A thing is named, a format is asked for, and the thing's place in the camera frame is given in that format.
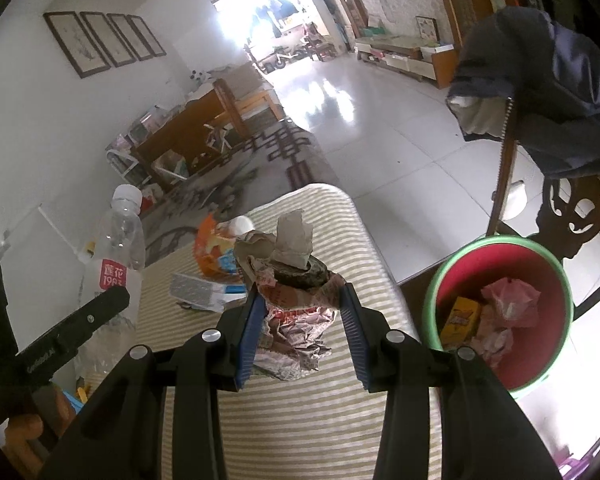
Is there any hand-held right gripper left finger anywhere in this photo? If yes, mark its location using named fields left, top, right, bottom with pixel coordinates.
left=37, top=282, right=267, bottom=480

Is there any person's left hand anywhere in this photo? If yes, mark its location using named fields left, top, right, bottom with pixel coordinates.
left=2, top=387, right=78, bottom=467

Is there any dark framed wall picture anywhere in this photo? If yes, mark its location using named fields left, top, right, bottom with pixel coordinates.
left=106, top=12, right=153, bottom=62
left=42, top=10, right=112, bottom=80
left=127, top=14, right=167, bottom=58
left=79, top=10, right=137, bottom=68

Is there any pink bin green rim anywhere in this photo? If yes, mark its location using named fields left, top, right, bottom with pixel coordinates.
left=422, top=235, right=576, bottom=401

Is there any white wire rack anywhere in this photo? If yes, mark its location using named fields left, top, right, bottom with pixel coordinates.
left=105, top=135, right=151, bottom=186

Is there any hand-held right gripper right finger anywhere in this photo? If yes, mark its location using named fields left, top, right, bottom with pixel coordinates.
left=339, top=281, right=565, bottom=480

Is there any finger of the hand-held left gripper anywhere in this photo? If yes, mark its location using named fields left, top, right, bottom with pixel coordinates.
left=55, top=286, right=132, bottom=356

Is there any dark blue jacket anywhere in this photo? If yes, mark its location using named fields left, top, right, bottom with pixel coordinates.
left=445, top=6, right=600, bottom=181

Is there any clear plastic bottle red label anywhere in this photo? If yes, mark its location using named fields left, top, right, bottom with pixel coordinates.
left=75, top=184, right=148, bottom=381

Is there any light blue foil wrapper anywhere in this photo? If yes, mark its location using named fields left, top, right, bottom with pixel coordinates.
left=169, top=272, right=248, bottom=313

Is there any small standing picture frame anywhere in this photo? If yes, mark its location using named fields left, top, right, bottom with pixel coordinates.
left=414, top=16, right=439, bottom=41

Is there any dark carved wooden chair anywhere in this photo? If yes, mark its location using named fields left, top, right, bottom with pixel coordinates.
left=485, top=95, right=600, bottom=311

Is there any light blue plastic item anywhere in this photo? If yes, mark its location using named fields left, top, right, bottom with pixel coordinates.
left=60, top=390, right=88, bottom=413

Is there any white television cabinet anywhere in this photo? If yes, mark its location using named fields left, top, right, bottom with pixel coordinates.
left=352, top=32, right=458, bottom=91

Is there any purple plastic stool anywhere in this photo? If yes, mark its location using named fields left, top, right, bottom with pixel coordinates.
left=562, top=452, right=600, bottom=480

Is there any crumpled brown paper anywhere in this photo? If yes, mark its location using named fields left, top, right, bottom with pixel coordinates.
left=235, top=210, right=316, bottom=281

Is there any white toy bicycle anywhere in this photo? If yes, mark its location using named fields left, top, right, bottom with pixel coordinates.
left=272, top=42, right=311, bottom=71

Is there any printed paper wrapper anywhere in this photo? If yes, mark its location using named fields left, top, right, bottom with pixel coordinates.
left=247, top=255, right=338, bottom=383

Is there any wooden desk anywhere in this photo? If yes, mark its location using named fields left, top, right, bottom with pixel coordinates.
left=130, top=77, right=253, bottom=191

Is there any dark crumpled packet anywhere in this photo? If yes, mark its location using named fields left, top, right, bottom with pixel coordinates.
left=275, top=257, right=331, bottom=291

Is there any wooden bench beige cushion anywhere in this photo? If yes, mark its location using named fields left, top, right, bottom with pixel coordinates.
left=212, top=62, right=283, bottom=121

